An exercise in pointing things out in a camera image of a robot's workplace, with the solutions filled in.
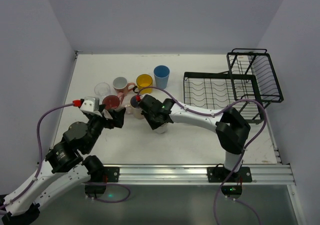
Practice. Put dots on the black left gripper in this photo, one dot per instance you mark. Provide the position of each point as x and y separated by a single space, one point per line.
110 120

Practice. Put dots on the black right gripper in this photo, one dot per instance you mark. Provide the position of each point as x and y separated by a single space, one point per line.
150 110

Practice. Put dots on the pink smiley face mug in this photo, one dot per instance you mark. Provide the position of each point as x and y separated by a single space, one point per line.
113 101

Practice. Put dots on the white ceramic cup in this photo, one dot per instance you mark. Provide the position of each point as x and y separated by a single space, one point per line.
162 129

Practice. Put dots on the clear faceted glass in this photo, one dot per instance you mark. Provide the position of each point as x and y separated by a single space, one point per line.
102 90

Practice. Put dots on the salmon polka dot mug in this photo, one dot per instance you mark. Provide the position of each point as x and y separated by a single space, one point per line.
121 85

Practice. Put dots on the yellow ceramic mug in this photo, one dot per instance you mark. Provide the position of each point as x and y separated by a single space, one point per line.
144 83

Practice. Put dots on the light blue plastic cup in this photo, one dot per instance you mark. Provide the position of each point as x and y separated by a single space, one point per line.
161 74

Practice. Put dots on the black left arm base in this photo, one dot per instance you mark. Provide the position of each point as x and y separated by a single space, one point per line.
109 174

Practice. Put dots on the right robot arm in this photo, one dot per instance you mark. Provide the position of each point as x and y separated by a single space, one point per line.
230 127

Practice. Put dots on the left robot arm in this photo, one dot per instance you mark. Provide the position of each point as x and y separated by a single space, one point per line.
67 164

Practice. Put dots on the black two-tier dish rack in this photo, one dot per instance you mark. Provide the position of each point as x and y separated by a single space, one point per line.
250 76

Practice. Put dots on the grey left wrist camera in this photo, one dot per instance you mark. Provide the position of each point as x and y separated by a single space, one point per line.
88 105

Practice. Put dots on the aluminium mounting rail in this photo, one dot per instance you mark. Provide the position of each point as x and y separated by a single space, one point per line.
276 174

